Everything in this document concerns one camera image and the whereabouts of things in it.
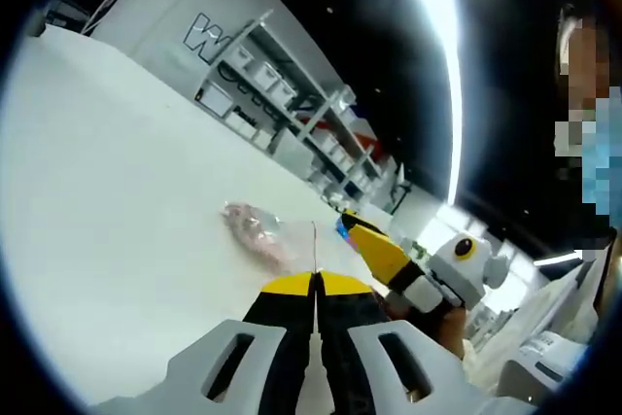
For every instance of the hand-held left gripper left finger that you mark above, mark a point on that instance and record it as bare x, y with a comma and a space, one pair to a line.
282, 308

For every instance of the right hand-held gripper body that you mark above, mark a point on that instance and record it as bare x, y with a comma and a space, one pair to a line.
466, 269

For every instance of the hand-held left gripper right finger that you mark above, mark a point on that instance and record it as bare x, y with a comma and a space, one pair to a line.
355, 313

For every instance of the clear resealable bag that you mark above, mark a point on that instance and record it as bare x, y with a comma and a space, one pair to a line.
252, 230

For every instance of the person's right hand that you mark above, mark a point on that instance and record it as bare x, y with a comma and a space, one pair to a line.
452, 332

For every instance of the blue packet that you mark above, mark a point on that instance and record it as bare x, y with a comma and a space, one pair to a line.
342, 231

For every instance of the grey shelf unit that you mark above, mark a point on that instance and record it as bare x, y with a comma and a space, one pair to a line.
307, 129

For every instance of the white chest device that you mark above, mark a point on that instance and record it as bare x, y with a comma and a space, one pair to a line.
544, 366

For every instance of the row of white storage boxes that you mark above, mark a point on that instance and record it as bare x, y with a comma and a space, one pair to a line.
266, 76

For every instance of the long ceiling light strip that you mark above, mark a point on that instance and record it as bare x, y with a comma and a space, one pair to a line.
437, 45

